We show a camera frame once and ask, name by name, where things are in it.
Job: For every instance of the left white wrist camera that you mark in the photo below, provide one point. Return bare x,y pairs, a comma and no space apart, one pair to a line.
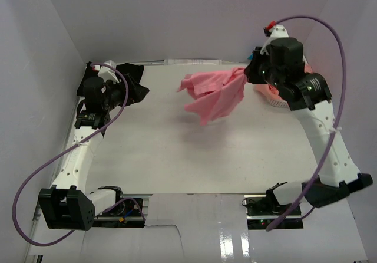
107,74

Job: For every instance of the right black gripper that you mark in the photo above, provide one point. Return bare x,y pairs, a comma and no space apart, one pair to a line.
250,71

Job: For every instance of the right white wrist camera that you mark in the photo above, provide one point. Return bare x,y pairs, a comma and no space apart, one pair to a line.
273,31

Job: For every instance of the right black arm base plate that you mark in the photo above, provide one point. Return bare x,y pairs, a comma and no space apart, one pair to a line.
260,213

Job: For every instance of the blue t shirt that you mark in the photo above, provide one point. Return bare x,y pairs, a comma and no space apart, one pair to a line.
251,56

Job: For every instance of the pink t shirt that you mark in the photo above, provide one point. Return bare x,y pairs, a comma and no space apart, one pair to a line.
215,93

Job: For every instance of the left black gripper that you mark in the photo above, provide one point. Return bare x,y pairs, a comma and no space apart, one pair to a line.
109,85

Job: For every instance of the printed paper at back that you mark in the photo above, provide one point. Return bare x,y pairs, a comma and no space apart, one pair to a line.
192,62

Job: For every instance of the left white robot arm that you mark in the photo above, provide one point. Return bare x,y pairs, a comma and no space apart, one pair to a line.
67,204

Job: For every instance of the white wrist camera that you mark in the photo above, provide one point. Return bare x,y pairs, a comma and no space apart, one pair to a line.
107,74
273,31

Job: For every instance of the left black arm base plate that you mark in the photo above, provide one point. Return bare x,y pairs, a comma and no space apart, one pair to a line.
125,215

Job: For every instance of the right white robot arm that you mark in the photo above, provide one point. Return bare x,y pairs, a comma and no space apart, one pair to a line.
311,103

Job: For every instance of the white perforated laundry basket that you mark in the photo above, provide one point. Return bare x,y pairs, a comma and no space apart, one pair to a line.
275,100

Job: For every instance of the black t shirt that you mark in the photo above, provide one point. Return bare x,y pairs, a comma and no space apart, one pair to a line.
132,73

